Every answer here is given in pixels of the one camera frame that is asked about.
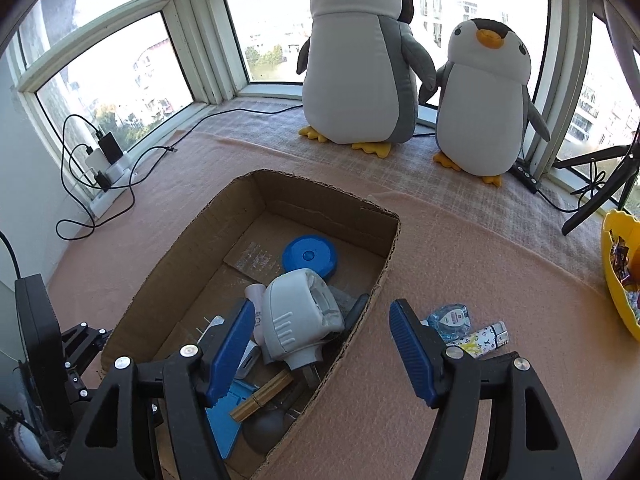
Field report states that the brown cardboard box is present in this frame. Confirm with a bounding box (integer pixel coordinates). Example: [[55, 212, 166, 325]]
[[100, 169, 402, 480]]

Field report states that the grey spoon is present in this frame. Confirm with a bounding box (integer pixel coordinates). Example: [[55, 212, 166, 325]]
[[242, 294, 371, 453]]

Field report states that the beige woven mat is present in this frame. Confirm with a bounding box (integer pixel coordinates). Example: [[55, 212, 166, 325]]
[[190, 97, 616, 281]]

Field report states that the blue card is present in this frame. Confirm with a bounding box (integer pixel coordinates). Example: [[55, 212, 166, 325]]
[[205, 379, 261, 461]]

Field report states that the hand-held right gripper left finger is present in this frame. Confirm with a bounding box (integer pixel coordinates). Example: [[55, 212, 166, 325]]
[[59, 298, 257, 480]]

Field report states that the black tripod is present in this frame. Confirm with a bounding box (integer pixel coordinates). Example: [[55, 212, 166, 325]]
[[552, 125, 640, 236]]

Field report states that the white power strip with chargers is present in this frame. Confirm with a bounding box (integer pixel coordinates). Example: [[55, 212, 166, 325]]
[[55, 114, 176, 242]]

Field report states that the white window frame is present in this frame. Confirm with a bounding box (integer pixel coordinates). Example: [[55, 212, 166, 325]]
[[10, 0, 640, 196]]

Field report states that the thick black gripper cable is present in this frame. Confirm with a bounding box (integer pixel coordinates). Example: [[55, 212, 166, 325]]
[[0, 231, 22, 283]]

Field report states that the small white tube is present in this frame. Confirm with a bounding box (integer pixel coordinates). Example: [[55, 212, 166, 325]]
[[245, 282, 269, 343]]

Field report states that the white plug-in night light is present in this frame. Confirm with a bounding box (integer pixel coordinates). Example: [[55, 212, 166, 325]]
[[260, 268, 346, 368]]

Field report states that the white power adapter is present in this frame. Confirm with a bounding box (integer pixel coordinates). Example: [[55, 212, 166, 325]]
[[197, 315, 263, 381]]

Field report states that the clear blue eye drop bottle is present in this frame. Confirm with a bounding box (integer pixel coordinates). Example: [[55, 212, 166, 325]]
[[426, 303, 471, 343]]

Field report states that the white patterned lighter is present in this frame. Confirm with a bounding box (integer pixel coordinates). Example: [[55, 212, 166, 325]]
[[447, 322, 511, 358]]

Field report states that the small penguin plush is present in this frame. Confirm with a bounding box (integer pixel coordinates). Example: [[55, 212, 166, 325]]
[[419, 18, 551, 188]]

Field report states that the black charger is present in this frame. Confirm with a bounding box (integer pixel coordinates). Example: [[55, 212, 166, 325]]
[[97, 132, 124, 162]]

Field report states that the pile of wrapped candies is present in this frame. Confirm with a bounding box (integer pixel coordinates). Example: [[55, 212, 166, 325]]
[[607, 232, 640, 321]]

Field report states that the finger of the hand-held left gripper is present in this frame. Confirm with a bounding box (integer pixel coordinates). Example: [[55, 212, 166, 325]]
[[66, 360, 107, 406], [61, 324, 114, 361]]

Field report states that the large penguin plush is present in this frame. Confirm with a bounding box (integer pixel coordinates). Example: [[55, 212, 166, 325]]
[[296, 0, 437, 160]]

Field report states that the yellow bowl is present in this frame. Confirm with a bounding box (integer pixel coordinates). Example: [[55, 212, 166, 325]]
[[600, 209, 640, 343]]

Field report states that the blue round disc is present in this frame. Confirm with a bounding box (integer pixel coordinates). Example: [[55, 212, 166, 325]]
[[281, 236, 338, 281]]

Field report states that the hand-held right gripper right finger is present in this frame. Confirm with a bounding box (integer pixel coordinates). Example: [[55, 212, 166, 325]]
[[389, 299, 583, 480]]

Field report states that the long black cable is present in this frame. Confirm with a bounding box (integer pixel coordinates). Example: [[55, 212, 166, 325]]
[[165, 102, 306, 153]]

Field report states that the person's left forearm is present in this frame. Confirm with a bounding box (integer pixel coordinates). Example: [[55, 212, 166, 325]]
[[0, 417, 63, 478]]

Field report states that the wooden clothespin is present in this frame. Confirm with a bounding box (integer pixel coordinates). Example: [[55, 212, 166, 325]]
[[229, 371, 295, 422]]

